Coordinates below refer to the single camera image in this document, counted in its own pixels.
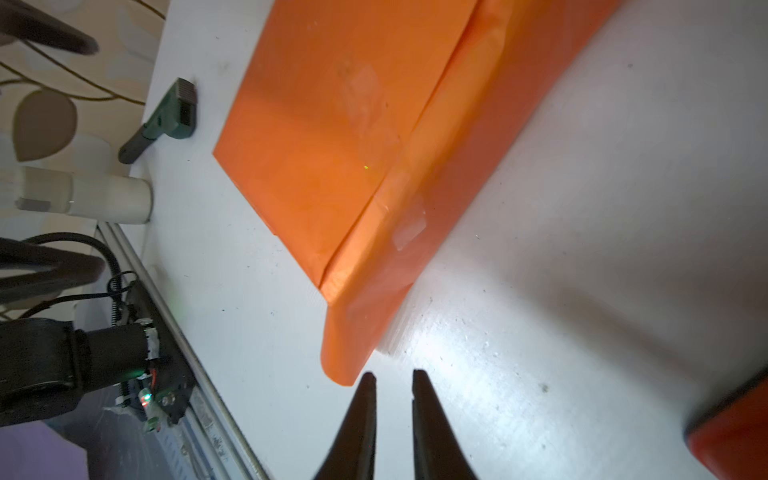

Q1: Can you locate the red tape dispenser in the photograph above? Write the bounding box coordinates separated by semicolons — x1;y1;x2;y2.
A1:
684;369;767;480

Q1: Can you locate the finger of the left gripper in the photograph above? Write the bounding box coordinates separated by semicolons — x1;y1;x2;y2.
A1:
1;0;99;55
1;238;105;303

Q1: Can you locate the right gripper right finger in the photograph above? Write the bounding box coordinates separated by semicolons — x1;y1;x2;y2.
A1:
412;369;477;480

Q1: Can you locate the green utility knife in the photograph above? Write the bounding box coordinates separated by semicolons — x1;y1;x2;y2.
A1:
118;78;198;165

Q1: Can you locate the yellow orange wrapping paper sheet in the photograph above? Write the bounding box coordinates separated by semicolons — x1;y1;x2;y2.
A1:
214;1;617;386

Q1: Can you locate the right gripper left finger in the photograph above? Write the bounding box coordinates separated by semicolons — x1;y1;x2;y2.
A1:
315;372;377;480

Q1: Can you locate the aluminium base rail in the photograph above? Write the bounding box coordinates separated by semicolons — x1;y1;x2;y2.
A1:
97;222;269;479

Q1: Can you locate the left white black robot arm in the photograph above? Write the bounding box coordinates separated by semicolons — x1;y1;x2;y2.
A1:
1;67;197;431

